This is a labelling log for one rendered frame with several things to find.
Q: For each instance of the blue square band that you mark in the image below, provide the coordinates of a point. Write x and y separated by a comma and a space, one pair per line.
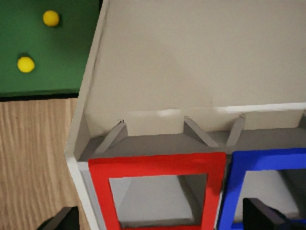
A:
253, 160

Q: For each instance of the red square frame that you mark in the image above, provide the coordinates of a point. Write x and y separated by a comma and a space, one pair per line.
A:
101, 169

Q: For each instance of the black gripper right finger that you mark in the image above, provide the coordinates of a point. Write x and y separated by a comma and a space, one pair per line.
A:
258, 216

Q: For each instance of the yellow ball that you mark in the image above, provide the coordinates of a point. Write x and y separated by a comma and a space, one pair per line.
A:
51, 18
25, 64

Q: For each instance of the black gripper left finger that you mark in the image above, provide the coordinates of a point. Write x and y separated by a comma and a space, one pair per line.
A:
66, 219

